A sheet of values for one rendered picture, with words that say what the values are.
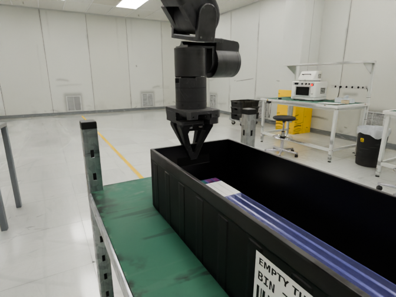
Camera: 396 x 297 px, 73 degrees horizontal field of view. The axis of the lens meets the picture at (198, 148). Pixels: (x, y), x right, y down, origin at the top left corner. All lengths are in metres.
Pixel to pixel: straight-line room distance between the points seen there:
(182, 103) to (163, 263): 0.26
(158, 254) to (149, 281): 0.05
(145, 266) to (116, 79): 9.18
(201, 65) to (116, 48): 9.08
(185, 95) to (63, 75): 8.83
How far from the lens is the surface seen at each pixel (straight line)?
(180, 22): 0.48
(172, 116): 0.50
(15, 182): 2.96
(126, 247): 0.42
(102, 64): 9.40
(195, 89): 0.47
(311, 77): 4.64
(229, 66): 0.52
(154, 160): 0.47
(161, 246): 0.41
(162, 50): 10.01
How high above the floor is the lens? 1.19
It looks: 15 degrees down
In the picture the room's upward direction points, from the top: straight up
